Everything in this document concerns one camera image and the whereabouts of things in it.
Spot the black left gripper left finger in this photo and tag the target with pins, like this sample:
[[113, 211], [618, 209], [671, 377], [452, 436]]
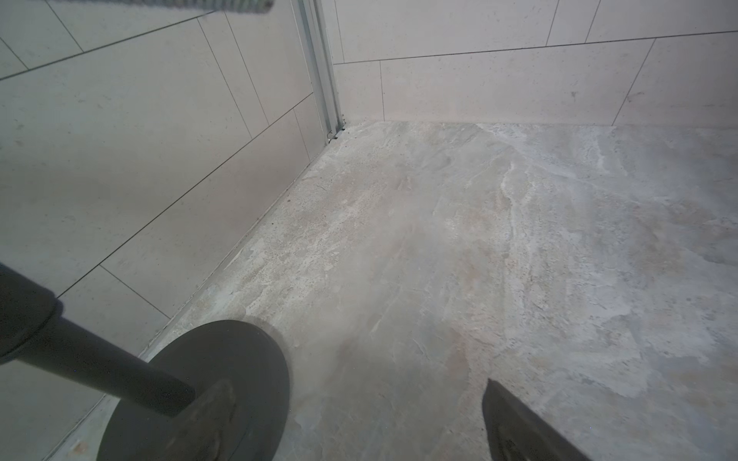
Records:
[[200, 432]]

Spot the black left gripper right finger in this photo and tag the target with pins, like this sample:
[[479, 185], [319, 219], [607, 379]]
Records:
[[515, 432]]

